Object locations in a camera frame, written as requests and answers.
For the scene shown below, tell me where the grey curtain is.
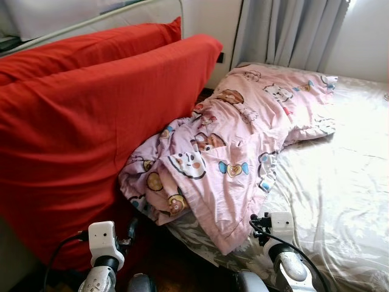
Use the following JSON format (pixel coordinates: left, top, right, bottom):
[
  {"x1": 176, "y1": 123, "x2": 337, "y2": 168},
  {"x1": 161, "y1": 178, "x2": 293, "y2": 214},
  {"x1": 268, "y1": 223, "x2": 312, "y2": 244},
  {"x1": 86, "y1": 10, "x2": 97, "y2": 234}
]
[{"x1": 232, "y1": 0, "x2": 352, "y2": 74}]

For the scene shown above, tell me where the grey robot leg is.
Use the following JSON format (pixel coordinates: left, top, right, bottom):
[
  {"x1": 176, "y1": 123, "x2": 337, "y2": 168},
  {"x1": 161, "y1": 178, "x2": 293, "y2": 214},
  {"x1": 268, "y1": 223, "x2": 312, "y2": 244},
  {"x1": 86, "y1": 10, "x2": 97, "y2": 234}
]
[
  {"x1": 236, "y1": 271, "x2": 271, "y2": 292},
  {"x1": 125, "y1": 273, "x2": 157, "y2": 292}
]

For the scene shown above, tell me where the bed with beige floral sheet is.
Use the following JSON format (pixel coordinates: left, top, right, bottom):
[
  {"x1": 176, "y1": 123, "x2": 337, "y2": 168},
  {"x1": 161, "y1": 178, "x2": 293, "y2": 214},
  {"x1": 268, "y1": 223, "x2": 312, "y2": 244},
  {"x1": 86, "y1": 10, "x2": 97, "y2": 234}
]
[{"x1": 167, "y1": 61, "x2": 389, "y2": 292}]

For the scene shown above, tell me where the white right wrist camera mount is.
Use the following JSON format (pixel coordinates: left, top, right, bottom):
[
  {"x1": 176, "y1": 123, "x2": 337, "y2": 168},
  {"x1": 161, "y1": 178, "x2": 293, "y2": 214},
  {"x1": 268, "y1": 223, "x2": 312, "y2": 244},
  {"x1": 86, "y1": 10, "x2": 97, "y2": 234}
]
[{"x1": 267, "y1": 212, "x2": 295, "y2": 245}]

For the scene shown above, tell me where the large red cushion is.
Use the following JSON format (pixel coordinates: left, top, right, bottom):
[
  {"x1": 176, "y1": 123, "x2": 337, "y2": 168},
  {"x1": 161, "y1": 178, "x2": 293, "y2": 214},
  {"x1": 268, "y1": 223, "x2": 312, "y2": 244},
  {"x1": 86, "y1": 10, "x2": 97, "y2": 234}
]
[{"x1": 0, "y1": 33, "x2": 224, "y2": 271}]

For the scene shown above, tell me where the pink cartoon print quilt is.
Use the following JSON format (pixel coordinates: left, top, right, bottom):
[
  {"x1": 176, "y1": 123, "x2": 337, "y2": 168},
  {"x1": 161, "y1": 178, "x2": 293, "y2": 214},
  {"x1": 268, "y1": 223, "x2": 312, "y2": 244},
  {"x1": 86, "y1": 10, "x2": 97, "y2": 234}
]
[{"x1": 119, "y1": 68, "x2": 338, "y2": 255}]

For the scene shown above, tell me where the thin red cushion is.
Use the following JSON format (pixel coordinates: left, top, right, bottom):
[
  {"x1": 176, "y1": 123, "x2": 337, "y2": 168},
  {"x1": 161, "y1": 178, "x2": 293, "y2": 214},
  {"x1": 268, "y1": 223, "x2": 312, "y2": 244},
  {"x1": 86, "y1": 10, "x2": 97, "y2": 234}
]
[{"x1": 0, "y1": 17, "x2": 183, "y2": 86}]

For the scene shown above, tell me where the grey right robot leg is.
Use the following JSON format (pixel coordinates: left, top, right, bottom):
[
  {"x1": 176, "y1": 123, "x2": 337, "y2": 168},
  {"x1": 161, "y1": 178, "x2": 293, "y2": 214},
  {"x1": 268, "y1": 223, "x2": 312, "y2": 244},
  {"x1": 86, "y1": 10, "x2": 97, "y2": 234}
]
[{"x1": 236, "y1": 271, "x2": 271, "y2": 292}]

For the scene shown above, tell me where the grey left robot leg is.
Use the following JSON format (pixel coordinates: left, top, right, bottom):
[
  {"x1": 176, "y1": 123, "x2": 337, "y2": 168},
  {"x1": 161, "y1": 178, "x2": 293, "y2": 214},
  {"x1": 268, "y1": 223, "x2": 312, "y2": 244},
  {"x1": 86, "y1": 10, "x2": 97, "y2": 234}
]
[{"x1": 125, "y1": 273, "x2": 157, "y2": 292}]

